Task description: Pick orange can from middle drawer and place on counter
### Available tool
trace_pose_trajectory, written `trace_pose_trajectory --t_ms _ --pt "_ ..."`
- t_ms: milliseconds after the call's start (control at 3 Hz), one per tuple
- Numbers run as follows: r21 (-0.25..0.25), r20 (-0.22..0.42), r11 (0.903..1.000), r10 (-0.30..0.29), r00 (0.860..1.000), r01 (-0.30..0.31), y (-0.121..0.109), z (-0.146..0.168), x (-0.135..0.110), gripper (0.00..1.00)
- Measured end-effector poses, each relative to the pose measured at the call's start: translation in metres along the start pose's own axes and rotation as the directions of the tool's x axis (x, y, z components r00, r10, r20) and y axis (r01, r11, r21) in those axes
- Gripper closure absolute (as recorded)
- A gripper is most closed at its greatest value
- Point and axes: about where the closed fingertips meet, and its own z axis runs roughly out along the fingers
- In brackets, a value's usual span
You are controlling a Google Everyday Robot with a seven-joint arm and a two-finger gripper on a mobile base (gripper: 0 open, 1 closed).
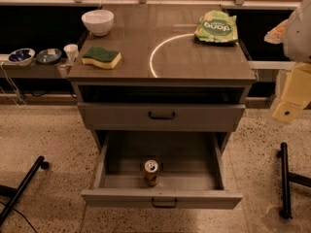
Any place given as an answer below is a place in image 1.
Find white ceramic bowl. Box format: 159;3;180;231
82;10;114;36

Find black left stand leg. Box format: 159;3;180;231
0;156;50;225

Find grey drawer cabinet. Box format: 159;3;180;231
66;3;259;211

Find black drawer handle lower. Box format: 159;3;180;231
151;198;178;209

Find black right stand leg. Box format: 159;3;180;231
277;142;311;219

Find green snack bag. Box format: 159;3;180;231
194;10;238;43

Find dark blue small bowl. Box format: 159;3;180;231
36;49;62;65

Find green yellow sponge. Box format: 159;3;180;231
82;47;121;69

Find blue patterned bowl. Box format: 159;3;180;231
8;49;35;66

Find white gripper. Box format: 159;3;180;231
270;62;311;123

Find open lower grey drawer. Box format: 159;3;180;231
82;131;242;209

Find grey side shelf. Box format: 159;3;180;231
0;58;71;79

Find black drawer handle upper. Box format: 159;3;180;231
148;111;176;120

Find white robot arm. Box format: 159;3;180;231
264;0;311;123

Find closed upper grey drawer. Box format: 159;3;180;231
78;102;245;132

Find black drawer handle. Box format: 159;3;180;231
148;111;176;120
151;198;178;209

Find orange soda can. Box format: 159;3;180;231
144;160;158;186

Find white paper cup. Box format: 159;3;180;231
63;44;79;64

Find black stand leg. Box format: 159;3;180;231
277;142;311;219
0;156;50;225

